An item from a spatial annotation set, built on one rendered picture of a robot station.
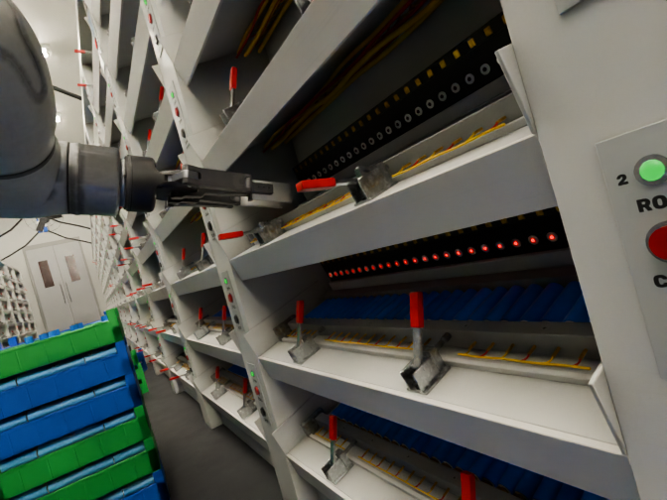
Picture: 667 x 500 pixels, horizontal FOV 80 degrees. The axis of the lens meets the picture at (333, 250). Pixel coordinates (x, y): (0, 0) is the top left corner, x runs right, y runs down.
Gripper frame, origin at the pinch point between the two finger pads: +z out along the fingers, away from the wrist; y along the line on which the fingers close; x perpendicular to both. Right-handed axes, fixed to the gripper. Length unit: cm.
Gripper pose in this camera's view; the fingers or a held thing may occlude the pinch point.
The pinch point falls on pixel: (266, 194)
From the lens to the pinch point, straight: 64.7
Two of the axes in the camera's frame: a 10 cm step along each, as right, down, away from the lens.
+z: 8.6, 0.1, 5.1
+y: -5.1, 1.4, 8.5
